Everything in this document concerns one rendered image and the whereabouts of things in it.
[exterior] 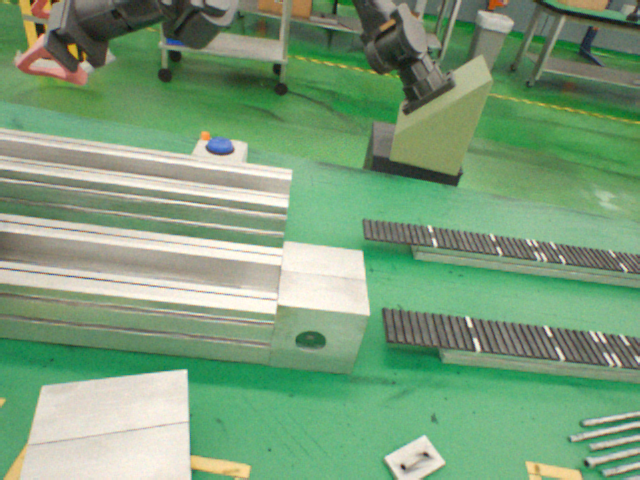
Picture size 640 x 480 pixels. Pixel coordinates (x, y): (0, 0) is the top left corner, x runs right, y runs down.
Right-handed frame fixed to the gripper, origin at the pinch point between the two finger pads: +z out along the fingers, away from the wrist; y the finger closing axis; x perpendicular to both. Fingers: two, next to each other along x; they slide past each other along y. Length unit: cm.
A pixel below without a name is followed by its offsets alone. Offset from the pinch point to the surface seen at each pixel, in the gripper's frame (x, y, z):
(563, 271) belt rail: 42, 30, -64
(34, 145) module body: 6.7, 11.1, 4.4
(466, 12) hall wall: 532, -538, -163
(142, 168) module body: 13.5, 13.9, -8.0
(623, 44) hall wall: 626, -478, -395
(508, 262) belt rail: 38, 28, -56
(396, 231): 30, 23, -41
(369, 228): 29, 22, -37
